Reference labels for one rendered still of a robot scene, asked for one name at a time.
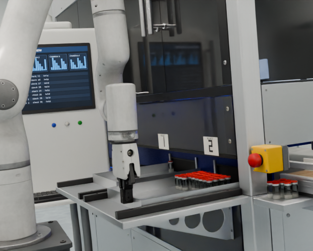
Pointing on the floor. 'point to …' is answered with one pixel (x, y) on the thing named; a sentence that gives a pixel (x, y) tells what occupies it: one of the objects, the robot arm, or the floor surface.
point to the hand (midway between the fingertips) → (126, 195)
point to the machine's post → (248, 119)
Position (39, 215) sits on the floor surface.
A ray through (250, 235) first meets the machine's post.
